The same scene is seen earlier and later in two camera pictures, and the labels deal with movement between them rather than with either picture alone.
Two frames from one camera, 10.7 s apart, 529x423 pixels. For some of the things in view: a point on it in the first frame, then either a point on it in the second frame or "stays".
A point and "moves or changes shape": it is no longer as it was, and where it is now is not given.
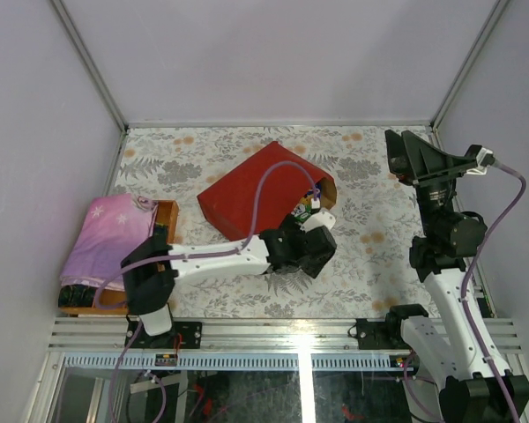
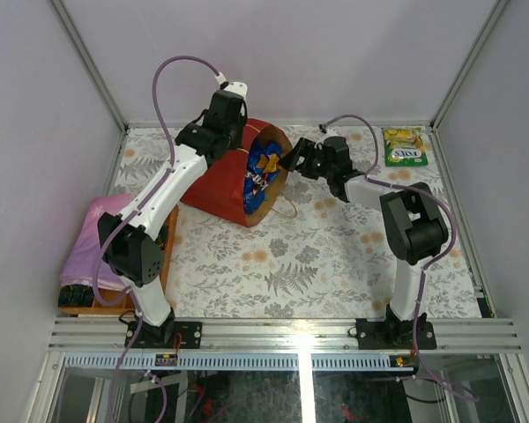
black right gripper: [421, 165] → [306, 149]
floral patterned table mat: [377, 216] stays
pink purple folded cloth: [113, 231] stays
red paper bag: [231, 203] → [219, 190]
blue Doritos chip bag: [318, 186] → [263, 166]
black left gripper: [292, 222] → [236, 133]
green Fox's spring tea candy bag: [302, 210] moves or changes shape
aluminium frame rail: [247, 334] stays
